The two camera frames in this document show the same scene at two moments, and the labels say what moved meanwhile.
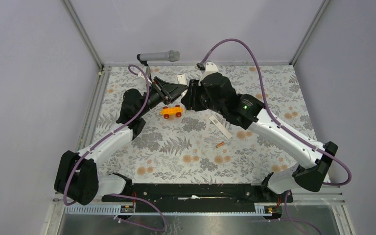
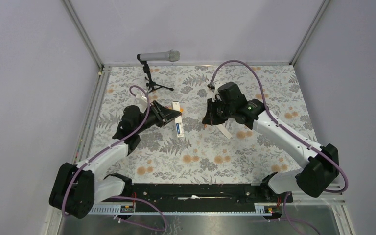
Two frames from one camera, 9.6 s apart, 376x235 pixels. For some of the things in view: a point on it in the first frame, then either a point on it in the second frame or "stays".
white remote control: x=181 y=81 -> x=178 y=121
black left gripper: x=168 y=92 -> x=163 y=115
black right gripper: x=190 y=100 -> x=210 y=119
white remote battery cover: x=220 y=127 stays
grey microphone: x=173 y=56 stays
